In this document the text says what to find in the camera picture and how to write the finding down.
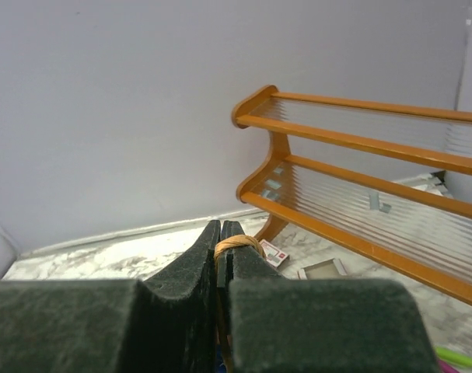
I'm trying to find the wooden two-tier rack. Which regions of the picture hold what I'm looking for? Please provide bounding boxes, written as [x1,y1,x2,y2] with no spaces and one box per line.
[231,85,472,306]

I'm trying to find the open small cardboard box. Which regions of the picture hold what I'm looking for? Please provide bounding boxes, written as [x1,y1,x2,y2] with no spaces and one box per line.
[298,258,348,280]

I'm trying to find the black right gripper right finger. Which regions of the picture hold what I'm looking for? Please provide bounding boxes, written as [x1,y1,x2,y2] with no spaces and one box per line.
[215,220,442,373]

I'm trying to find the small red white box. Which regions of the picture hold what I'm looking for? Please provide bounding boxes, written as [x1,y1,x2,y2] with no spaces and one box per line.
[260,239,289,268]

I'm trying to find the brown paper bag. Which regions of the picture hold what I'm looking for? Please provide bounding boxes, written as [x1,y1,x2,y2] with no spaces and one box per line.
[213,235,266,372]

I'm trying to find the green marker pen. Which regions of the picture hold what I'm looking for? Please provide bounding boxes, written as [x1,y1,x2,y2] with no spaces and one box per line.
[435,347,472,368]

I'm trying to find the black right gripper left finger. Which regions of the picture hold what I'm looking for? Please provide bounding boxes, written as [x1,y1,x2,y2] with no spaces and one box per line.
[0,221,221,372]

